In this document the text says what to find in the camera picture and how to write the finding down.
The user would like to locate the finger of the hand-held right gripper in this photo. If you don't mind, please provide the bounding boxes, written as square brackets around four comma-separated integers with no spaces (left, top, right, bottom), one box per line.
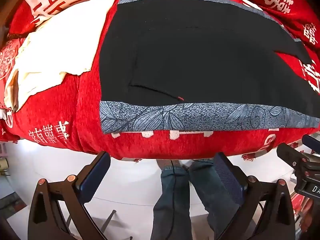
[302,134,320,154]
[276,143,306,174]

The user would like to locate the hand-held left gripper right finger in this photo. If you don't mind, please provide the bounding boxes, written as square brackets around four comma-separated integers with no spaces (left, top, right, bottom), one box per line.
[214,152,297,240]

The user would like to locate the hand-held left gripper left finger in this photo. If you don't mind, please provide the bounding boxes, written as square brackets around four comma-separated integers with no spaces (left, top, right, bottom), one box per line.
[27,151,112,240]

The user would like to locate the black pants with grey trim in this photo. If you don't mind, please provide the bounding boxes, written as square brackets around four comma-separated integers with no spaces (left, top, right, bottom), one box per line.
[99,0,320,134]

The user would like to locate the person's right leg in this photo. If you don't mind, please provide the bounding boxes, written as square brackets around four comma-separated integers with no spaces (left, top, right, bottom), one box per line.
[189,159,241,240]

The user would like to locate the person's leg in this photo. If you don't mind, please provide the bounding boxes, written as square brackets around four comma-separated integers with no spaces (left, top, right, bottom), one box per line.
[150,166,193,240]
[189,159,241,240]

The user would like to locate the red printed sofa cover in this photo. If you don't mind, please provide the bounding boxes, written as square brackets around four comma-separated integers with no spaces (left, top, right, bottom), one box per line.
[0,0,320,161]

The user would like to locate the brown shoe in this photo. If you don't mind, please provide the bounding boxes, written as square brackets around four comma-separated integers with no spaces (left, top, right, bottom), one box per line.
[157,159,185,172]

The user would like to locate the person's left leg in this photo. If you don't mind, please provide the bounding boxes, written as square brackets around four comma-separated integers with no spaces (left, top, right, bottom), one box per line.
[150,166,193,240]

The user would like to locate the cream cloth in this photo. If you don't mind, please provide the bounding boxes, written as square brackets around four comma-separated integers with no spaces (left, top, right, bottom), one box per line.
[4,0,118,113]

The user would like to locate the black cable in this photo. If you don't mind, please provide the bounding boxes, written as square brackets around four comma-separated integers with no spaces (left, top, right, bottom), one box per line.
[167,159,177,240]

